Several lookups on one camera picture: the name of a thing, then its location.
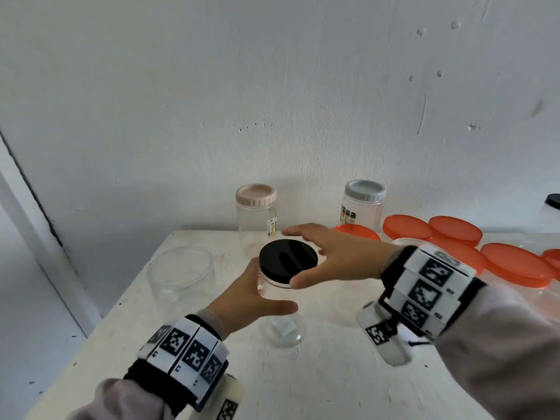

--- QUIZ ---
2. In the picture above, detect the person's right hand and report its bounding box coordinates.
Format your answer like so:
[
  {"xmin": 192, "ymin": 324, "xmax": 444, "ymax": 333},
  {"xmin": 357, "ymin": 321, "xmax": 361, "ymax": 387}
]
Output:
[{"xmin": 282, "ymin": 222, "xmax": 400, "ymax": 290}]

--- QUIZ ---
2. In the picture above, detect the person's left hand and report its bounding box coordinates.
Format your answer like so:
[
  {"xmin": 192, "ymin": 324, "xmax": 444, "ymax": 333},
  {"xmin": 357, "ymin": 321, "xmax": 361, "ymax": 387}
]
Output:
[{"xmin": 205, "ymin": 257, "xmax": 299, "ymax": 340}]

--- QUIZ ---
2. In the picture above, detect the large orange lid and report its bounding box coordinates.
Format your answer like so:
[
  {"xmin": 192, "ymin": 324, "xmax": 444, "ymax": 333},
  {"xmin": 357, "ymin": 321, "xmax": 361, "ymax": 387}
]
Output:
[
  {"xmin": 333, "ymin": 224, "xmax": 382, "ymax": 242},
  {"xmin": 430, "ymin": 236, "xmax": 489, "ymax": 276},
  {"xmin": 541, "ymin": 248, "xmax": 560, "ymax": 281}
]

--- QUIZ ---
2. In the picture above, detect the transparent jar dark label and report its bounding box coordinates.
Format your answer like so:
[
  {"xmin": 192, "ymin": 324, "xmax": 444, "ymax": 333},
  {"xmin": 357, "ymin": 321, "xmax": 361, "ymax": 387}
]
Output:
[{"xmin": 340, "ymin": 198, "xmax": 385, "ymax": 232}]

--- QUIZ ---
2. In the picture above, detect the tall transparent labelled jar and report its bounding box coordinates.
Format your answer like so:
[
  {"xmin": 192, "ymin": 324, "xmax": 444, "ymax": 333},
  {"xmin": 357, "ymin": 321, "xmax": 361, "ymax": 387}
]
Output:
[
  {"xmin": 258, "ymin": 282, "xmax": 307, "ymax": 349},
  {"xmin": 531, "ymin": 207, "xmax": 560, "ymax": 235}
]

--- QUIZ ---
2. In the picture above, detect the large black lid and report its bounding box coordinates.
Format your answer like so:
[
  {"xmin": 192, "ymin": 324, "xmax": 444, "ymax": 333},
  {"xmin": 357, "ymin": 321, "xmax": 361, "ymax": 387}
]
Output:
[{"xmin": 258, "ymin": 239, "xmax": 319, "ymax": 288}]

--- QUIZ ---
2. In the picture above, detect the light blue lid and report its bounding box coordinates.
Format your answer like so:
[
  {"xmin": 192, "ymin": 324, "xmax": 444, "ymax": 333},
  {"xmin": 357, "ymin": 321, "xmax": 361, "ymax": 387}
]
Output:
[{"xmin": 344, "ymin": 179, "xmax": 387, "ymax": 204}]

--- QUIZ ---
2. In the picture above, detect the large transparent jar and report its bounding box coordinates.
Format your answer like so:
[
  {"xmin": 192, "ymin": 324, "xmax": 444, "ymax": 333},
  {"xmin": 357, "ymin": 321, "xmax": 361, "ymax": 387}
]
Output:
[{"xmin": 146, "ymin": 245, "xmax": 216, "ymax": 323}]

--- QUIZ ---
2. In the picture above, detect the rounded transparent jar yellow label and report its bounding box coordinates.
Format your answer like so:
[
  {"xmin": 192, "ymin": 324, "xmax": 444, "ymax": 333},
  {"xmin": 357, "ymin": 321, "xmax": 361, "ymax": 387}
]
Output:
[{"xmin": 236, "ymin": 204, "xmax": 278, "ymax": 251}]

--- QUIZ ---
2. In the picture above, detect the pale pink lid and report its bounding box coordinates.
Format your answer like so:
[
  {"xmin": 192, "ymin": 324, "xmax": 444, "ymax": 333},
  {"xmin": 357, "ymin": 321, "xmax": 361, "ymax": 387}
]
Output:
[{"xmin": 235, "ymin": 184, "xmax": 278, "ymax": 209}]

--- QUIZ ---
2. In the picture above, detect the person's left forearm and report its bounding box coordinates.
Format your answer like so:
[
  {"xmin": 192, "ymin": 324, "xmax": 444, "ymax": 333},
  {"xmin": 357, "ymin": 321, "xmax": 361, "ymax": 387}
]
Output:
[{"xmin": 68, "ymin": 378, "xmax": 176, "ymax": 420}]

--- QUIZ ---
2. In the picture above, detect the person's right forearm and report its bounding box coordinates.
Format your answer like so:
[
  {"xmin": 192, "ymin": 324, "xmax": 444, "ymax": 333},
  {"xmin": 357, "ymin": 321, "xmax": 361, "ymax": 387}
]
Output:
[{"xmin": 433, "ymin": 283, "xmax": 560, "ymax": 420}]

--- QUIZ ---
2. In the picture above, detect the black white marker wristband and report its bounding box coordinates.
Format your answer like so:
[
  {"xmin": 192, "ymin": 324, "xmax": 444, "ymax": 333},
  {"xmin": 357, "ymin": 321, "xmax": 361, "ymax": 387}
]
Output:
[
  {"xmin": 124, "ymin": 314, "xmax": 230, "ymax": 412},
  {"xmin": 379, "ymin": 243, "xmax": 487, "ymax": 342}
]

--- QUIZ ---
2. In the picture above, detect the white panelled door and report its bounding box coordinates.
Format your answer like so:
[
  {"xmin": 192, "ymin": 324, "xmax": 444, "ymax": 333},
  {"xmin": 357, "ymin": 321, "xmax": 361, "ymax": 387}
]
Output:
[{"xmin": 0, "ymin": 133, "xmax": 104, "ymax": 420}]

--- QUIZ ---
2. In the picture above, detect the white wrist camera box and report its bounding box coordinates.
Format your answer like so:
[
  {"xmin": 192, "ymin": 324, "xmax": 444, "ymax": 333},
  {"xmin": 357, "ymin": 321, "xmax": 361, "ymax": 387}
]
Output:
[
  {"xmin": 356, "ymin": 301, "xmax": 414, "ymax": 367},
  {"xmin": 188, "ymin": 373, "xmax": 245, "ymax": 420}
]

